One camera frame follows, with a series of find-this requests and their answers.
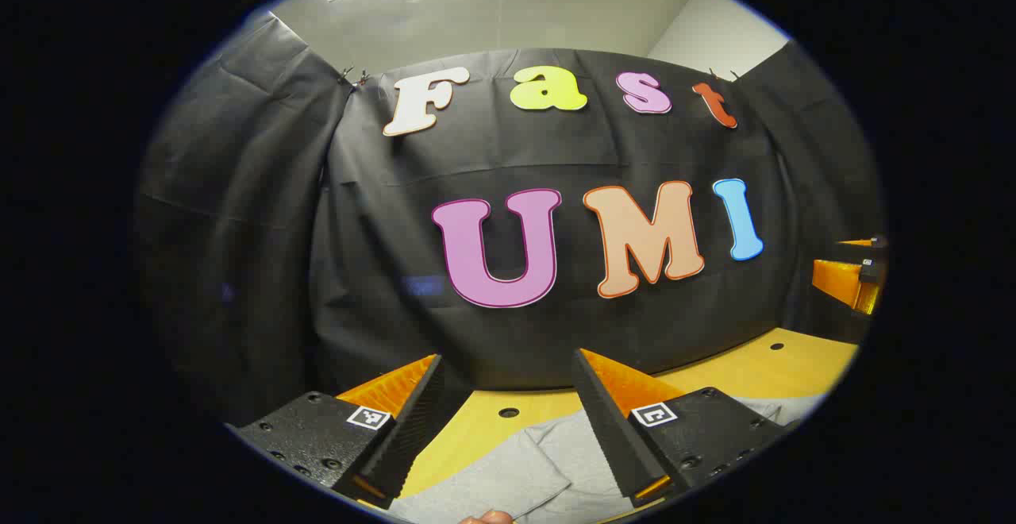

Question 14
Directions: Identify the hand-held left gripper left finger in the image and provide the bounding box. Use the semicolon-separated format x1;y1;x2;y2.
226;353;447;511

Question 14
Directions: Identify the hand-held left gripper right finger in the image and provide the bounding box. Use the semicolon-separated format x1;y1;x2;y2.
571;347;788;509

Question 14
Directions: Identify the grey zip-neck sweatshirt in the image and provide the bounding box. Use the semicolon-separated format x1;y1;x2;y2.
387;395;828;524

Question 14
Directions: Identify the black backdrop cloth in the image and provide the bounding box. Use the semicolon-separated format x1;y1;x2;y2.
135;12;886;430

